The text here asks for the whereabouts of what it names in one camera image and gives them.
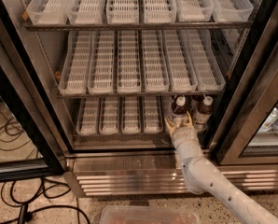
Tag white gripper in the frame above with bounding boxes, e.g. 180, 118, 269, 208
165, 112, 202, 155

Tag brown bottle white cap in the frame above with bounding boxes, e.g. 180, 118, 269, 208
169, 95, 188, 127
188, 95, 215, 133

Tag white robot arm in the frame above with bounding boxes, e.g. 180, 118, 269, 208
165, 113, 278, 224

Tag bottom shelf tray four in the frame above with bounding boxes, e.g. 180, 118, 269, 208
143, 96, 163, 133

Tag shelf tray four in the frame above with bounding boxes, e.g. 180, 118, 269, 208
143, 0, 177, 24
141, 30, 170, 92
143, 96, 163, 133

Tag middle shelf tray five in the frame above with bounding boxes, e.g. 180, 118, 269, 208
162, 30, 198, 92

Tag bottom shelf tray three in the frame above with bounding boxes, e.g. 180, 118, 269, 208
122, 97, 141, 134

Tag shelf tray three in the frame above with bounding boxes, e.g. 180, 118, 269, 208
117, 31, 141, 93
106, 0, 139, 24
122, 97, 141, 134

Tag middle shelf tray four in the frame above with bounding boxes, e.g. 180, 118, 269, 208
141, 30, 170, 92

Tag middle shelf tray six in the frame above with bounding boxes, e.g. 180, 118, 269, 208
187, 30, 226, 91

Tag glass fridge door right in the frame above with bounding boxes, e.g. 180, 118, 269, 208
206, 0, 278, 166

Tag glass fridge door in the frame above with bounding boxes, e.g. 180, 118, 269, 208
0, 0, 66, 182
206, 0, 278, 166

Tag bottom shelf tray two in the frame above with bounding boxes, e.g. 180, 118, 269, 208
99, 97, 118, 135

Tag shelf tray two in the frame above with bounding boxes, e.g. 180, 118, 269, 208
99, 97, 118, 135
88, 31, 115, 94
67, 0, 105, 25

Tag white bottle behind right door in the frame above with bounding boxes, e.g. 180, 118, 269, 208
258, 108, 278, 133

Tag middle shelf tray three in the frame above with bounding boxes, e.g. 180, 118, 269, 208
117, 31, 141, 93

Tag bottom shelf tray one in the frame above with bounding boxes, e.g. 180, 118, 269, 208
76, 97, 100, 136

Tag shelf tray one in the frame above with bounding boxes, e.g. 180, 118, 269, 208
59, 31, 92, 96
76, 97, 100, 136
26, 0, 69, 25

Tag middle shelf tray two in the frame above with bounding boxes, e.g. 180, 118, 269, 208
88, 31, 115, 94

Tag stainless steel display fridge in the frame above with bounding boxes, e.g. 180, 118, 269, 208
0, 0, 278, 197

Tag middle shelf tray one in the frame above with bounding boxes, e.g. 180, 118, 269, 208
59, 31, 92, 96

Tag top shelf tray five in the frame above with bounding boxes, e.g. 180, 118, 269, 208
175, 0, 214, 22

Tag top shelf tray four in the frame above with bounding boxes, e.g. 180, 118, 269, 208
143, 0, 177, 24

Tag top shelf tray six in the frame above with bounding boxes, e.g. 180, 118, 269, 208
212, 0, 253, 22

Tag top shelf tray three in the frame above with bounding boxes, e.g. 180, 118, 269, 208
106, 0, 139, 24

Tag top shelf tray two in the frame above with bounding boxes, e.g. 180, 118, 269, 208
67, 0, 105, 25

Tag glass fridge door left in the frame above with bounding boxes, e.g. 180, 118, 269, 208
0, 0, 66, 182

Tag top shelf tray one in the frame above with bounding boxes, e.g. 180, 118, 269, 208
26, 0, 69, 25

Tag clear plastic container on floor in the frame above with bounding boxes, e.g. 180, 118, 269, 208
99, 205, 201, 224

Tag black cables behind glass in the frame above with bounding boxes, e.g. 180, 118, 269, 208
0, 103, 40, 161

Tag black cable on floor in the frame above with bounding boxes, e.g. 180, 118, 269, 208
0, 177, 91, 224

